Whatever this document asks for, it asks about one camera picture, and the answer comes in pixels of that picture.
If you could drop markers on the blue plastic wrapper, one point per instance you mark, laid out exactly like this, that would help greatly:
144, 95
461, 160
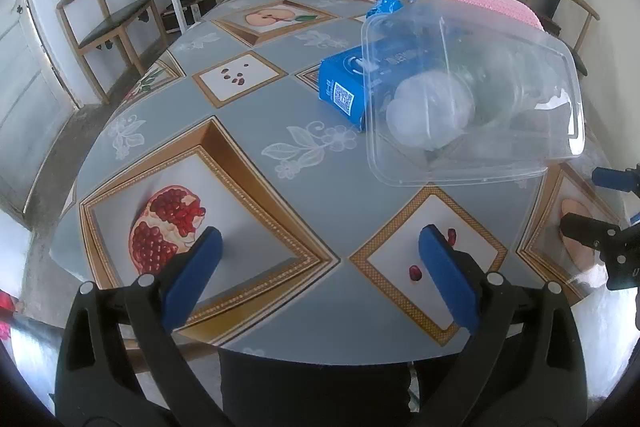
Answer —
390, 2

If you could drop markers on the fruit print tablecloth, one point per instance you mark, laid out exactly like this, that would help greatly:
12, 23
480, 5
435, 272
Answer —
175, 107

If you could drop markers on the white door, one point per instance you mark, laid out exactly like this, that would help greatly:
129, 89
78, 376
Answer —
25, 107

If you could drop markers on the blue cardboard box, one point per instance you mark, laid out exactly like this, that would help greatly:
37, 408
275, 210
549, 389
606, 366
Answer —
340, 92

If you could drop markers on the pink textured sheet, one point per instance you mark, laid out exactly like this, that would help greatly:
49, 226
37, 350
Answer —
480, 2

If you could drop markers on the wooden chair with straight back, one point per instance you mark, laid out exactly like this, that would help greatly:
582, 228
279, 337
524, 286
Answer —
117, 22

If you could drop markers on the wooden chair with curved back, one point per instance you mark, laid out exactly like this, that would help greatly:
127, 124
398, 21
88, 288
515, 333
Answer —
581, 66

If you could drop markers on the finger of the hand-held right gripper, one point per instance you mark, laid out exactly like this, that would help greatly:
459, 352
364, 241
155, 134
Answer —
617, 179
587, 232

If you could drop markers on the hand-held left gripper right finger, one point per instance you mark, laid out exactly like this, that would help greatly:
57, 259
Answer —
447, 282

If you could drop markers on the red cloth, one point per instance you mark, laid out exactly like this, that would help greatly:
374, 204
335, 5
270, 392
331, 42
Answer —
5, 312

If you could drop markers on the clear plastic container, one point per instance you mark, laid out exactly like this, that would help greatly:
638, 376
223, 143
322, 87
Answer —
500, 47

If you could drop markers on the clear plastic bottle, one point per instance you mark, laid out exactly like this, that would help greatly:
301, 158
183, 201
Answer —
430, 107

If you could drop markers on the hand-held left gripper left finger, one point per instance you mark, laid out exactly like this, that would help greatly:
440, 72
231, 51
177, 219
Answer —
197, 277

